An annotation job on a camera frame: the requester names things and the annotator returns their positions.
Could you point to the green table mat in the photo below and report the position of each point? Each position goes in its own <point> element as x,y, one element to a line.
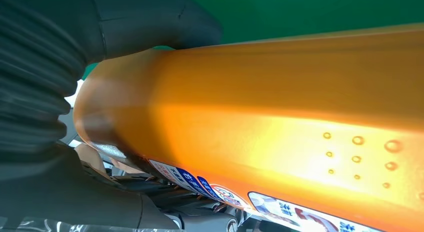
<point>298,12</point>

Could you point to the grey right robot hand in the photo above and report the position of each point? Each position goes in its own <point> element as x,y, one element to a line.
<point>66,197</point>

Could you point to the white desk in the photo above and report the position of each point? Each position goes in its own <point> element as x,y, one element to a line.
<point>73,95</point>

